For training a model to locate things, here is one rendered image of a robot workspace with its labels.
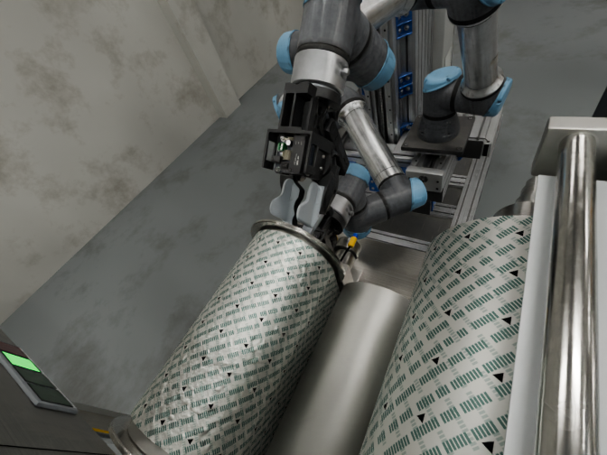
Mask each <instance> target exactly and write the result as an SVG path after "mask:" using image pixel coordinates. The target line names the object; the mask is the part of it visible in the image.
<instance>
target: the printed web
mask: <svg viewBox="0 0 607 455"><path fill-rule="evenodd" d="M532 220H533V216H499V217H490V218H480V219H475V220H472V221H467V222H464V223H462V224H459V225H456V226H454V227H450V228H448V229H447V230H445V231H444V232H442V233H441V234H439V235H438V236H437V237H436V238H435V239H434V240H433V241H432V242H431V243H430V245H429V247H428V248H427V250H426V253H425V258H424V261H423V263H422V266H421V269H420V272H419V275H418V277H417V280H416V285H415V288H414V290H413V293H412V296H411V299H410V302H409V304H408V307H407V311H406V316H405V318H404V321H403V324H402V327H401V330H400V332H399V335H398V338H397V343H396V345H395V348H394V351H393V354H392V357H391V359H390V362H389V365H388V370H387V373H386V375H385V378H384V381H383V384H382V386H381V389H380V392H379V395H378V400H377V402H376V405H375V408H374V411H373V414H372V416H371V419H370V422H369V427H368V429H367V432H366V435H365V438H364V441H363V443H362V446H361V449H360V454H359V455H503V451H504V444H505V437H506V430H507V422H508V415H509V401H510V394H511V387H512V379H513V372H514V365H515V357H516V350H517V343H518V329H519V322H520V314H521V307H522V300H523V292H524V285H525V278H526V271H527V263H528V250H529V242H530V235H531V228H532ZM339 295H340V290H339V286H338V284H337V280H336V277H335V273H334V271H333V269H332V267H331V265H330V264H329V263H328V261H327V260H326V259H325V258H324V257H323V256H322V255H321V254H319V253H318V252H317V251H316V250H315V249H313V248H312V247H310V246H308V245H307V244H305V243H304V242H303V241H301V240H299V239H297V238H295V237H292V236H290V235H287V234H286V233H283V232H279V231H275V230H269V229H265V230H260V231H258V232H257V233H256V235H255V236H254V238H253V239H252V240H251V242H250V243H249V245H248V246H247V248H246V249H245V251H244V252H243V254H242V255H241V257H240V258H239V259H238V261H237V262H236V263H235V265H234V266H233V267H232V269H231V270H230V272H229V274H228V275H227V276H226V278H225V279H224V281H223V282H222V284H221V285H220V286H219V288H218V290H217V291H216V292H215V293H214V294H213V296H212V297H211V299H210V301H209V302H208V303H207V305H206V306H205V308H204V309H203V311H202V312H201V314H200V315H199V317H198V318H197V320H196V321H195V322H194V323H193V324H192V326H191V328H190V329H189V330H188V332H187V333H186V335H185V336H184V338H183V339H182V341H181V342H180V344H179V345H178V347H177V348H176V349H175V351H174V352H173V353H172V355H171V356H170V357H169V359H168V360H167V362H166V363H165V365H164V366H163V368H162V369H161V371H160V372H159V374H158V375H157V376H156V378H155V379H154V381H153V383H152V384H150V386H149V387H148V389H147V390H146V392H145V393H144V395H143V396H142V398H141V399H140V401H139V402H138V403H137V405H136V406H135V408H134V410H133V411H132V412H131V417H132V420H133V422H134V423H135V425H136V426H137V427H138V429H139V430H140V431H141V432H142V433H143V434H144V435H145V436H146V437H147V438H149V439H150V440H151V441H152V442H154V443H155V444H156V445H157V446H159V447H160V448H161V449H163V450H165V451H166V452H167V453H169V454H170V455H265V454H266V451H267V449H268V447H269V445H270V442H271V440H272V439H273V437H274V435H275V432H276V429H277V427H278V425H279V423H280V422H281V420H282V418H283V415H284V413H285V410H286V408H287V406H288V405H289V402H290V400H291V398H292V396H293V394H294V391H295V388H296V387H297V385H298V383H299V381H300V379H301V377H302V374H303V372H304V370H305V368H306V366H307V364H308V361H309V359H310V357H311V355H312V353H313V350H314V348H315V346H316V344H317V342H318V340H319V338H320V336H321V334H322V331H323V329H324V327H325V325H326V322H327V320H328V319H329V317H330V315H331V313H332V309H333V307H334V305H335V303H336V301H337V300H338V298H339Z"/></svg>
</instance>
